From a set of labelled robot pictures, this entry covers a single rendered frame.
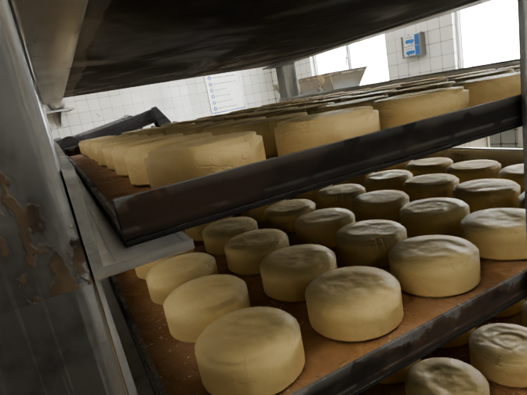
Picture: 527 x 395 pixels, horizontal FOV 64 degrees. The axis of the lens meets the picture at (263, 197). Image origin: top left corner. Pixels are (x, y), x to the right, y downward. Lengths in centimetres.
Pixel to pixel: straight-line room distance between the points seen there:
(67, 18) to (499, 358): 32
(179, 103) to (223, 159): 643
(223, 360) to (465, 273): 14
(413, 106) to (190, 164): 12
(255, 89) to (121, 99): 229
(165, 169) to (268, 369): 9
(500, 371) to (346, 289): 14
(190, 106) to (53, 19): 645
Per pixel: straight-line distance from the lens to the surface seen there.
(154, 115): 184
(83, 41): 30
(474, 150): 54
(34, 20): 23
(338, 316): 21
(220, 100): 692
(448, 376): 32
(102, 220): 18
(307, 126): 18
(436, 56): 552
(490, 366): 34
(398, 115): 22
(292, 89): 85
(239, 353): 19
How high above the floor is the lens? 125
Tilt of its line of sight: 13 degrees down
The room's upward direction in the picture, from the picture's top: 11 degrees counter-clockwise
